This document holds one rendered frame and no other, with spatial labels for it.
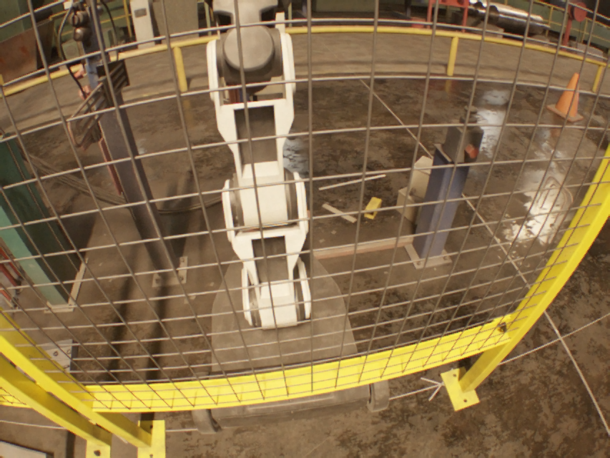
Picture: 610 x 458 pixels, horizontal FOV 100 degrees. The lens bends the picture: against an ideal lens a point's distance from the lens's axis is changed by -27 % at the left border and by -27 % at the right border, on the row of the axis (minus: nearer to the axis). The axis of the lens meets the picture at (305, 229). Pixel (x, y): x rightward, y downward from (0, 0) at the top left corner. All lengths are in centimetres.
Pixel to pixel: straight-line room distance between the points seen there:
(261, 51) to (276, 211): 36
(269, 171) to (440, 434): 98
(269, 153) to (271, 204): 12
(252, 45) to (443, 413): 120
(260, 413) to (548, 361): 113
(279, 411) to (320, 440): 22
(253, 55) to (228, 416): 91
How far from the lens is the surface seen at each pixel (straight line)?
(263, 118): 76
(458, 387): 132
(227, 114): 72
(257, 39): 71
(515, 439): 136
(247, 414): 103
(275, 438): 119
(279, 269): 95
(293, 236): 85
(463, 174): 136
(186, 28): 609
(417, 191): 174
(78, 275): 185
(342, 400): 103
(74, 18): 105
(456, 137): 124
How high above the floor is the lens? 115
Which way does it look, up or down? 43 degrees down
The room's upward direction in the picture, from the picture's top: 1 degrees counter-clockwise
